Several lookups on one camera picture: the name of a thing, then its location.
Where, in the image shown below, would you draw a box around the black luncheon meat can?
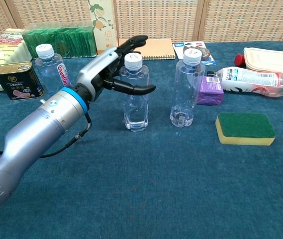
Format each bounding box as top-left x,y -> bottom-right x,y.
0,61 -> 44,101

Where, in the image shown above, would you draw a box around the tall orange pomelo carton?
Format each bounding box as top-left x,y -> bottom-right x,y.
88,0 -> 119,54

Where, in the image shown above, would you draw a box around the clear water bottle white cap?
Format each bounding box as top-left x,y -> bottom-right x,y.
119,52 -> 150,132
35,43 -> 72,96
170,47 -> 206,128

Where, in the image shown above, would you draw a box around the woven bamboo folding screen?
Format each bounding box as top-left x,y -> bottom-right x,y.
0,0 -> 283,47

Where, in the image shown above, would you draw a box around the left black-fingered robot hand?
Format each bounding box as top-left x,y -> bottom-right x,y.
76,34 -> 156,102

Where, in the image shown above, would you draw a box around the beige lidded lunch box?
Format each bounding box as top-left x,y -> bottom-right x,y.
243,47 -> 283,87

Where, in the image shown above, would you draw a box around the orange spiral notebook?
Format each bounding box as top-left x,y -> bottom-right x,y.
118,38 -> 176,60

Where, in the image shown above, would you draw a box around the blue table cloth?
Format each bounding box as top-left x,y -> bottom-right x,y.
0,41 -> 283,239

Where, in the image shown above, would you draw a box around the small purple box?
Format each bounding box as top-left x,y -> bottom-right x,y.
196,76 -> 224,106

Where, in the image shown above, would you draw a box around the clear box green sachets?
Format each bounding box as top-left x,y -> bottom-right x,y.
21,23 -> 97,59

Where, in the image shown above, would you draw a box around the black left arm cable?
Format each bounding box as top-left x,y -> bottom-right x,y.
0,113 -> 93,160

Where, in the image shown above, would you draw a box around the green yellow scouring sponge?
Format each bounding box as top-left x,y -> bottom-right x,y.
215,113 -> 276,146

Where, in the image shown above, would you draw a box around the lying bottle white red label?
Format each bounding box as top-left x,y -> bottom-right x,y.
207,66 -> 283,98

